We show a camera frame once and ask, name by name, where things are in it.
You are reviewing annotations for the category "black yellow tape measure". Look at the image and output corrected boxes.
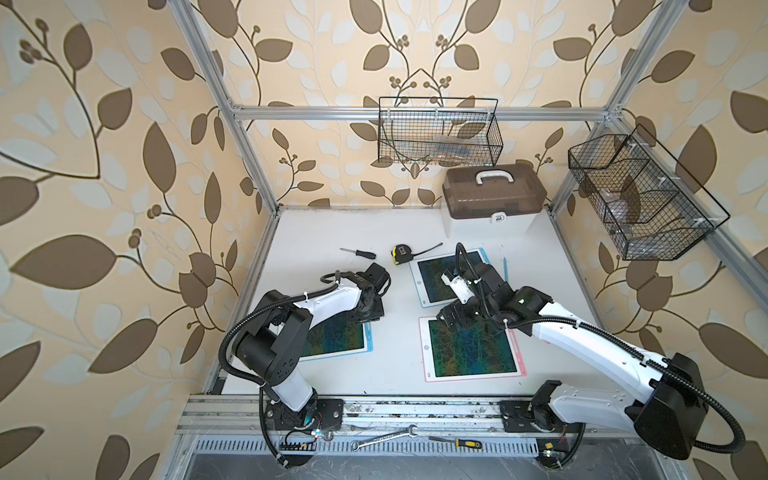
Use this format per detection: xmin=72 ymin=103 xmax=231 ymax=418
xmin=391 ymin=243 xmax=443 ymax=265

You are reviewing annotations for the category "aluminium frame rail front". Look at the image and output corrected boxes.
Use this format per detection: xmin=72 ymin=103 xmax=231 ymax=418
xmin=176 ymin=394 xmax=661 ymax=439

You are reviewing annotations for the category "black wire basket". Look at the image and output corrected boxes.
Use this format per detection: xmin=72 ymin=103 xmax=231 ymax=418
xmin=377 ymin=95 xmax=504 ymax=168
xmin=568 ymin=124 xmax=730 ymax=261

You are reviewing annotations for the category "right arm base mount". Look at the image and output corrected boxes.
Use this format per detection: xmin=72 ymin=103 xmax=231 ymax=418
xmin=498 ymin=400 xmax=582 ymax=435

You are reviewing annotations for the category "blue writing tablet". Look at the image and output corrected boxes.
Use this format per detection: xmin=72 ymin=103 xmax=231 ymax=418
xmin=300 ymin=315 xmax=373 ymax=361
xmin=410 ymin=253 xmax=457 ymax=308

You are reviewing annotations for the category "silver wrench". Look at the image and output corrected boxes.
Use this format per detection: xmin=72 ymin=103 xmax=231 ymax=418
xmin=351 ymin=424 xmax=418 ymax=451

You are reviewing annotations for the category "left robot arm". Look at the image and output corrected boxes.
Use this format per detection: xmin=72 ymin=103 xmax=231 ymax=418
xmin=217 ymin=262 xmax=391 ymax=417

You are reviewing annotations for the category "pink writing tablet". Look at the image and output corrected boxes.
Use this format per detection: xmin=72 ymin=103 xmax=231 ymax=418
xmin=419 ymin=317 xmax=527 ymax=383

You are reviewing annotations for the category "black wire basket right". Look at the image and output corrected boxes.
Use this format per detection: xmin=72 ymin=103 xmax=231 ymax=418
xmin=568 ymin=124 xmax=730 ymax=261

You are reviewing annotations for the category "yellow black screwdriver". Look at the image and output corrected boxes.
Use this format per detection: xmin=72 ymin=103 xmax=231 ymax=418
xmin=428 ymin=436 xmax=483 ymax=450

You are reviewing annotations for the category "black handled screwdriver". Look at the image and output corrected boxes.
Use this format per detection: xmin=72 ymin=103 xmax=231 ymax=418
xmin=341 ymin=248 xmax=377 ymax=260

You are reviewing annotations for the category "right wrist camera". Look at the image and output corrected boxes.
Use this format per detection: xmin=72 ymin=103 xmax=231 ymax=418
xmin=441 ymin=273 xmax=475 ymax=305

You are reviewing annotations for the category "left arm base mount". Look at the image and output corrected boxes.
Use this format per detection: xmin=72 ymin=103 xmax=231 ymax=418
xmin=262 ymin=397 xmax=345 ymax=431

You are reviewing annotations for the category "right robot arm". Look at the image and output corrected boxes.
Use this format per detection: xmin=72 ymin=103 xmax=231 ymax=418
xmin=437 ymin=244 xmax=746 ymax=460

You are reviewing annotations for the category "black wire basket back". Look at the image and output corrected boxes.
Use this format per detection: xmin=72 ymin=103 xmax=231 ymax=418
xmin=377 ymin=95 xmax=504 ymax=168

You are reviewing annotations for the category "brown lid storage box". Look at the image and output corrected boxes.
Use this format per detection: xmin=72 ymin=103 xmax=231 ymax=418
xmin=441 ymin=164 xmax=547 ymax=240

